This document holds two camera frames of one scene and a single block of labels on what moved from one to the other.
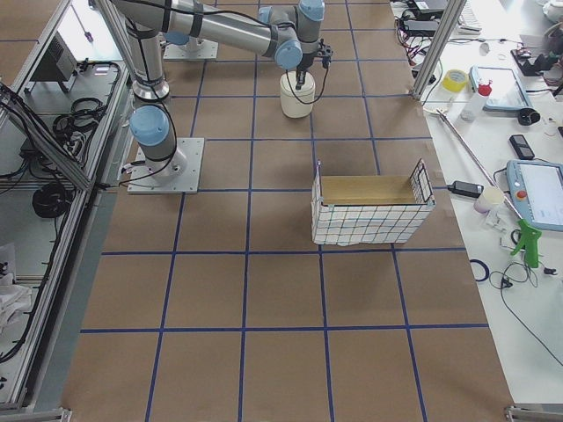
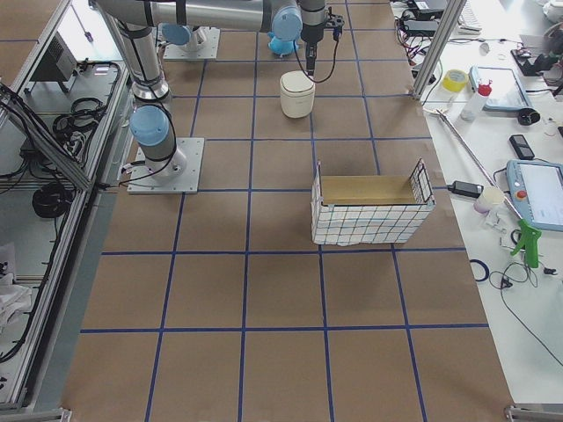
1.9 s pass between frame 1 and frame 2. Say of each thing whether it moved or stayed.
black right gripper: moved
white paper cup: stayed
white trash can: stayed
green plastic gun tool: stayed
